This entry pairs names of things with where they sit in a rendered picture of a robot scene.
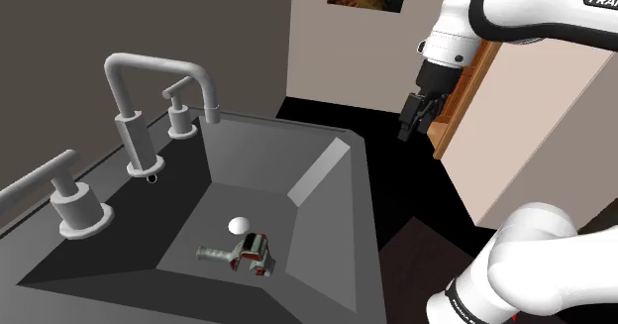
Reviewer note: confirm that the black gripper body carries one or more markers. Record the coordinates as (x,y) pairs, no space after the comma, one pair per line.
(437,79)

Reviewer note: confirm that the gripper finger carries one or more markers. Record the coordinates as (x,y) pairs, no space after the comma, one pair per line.
(432,115)
(409,115)

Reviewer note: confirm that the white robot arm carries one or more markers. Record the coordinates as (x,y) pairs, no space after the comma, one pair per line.
(531,9)

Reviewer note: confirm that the grey sink basin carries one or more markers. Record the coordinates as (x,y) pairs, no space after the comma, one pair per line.
(318,265)

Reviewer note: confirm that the white sink drain plug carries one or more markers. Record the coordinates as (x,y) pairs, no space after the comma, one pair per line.
(239,225)

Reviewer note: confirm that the grey and red tape dispenser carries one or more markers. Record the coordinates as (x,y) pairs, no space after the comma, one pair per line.
(241,255)

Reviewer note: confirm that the grey faucet spout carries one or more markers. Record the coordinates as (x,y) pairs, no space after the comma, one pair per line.
(133,134)

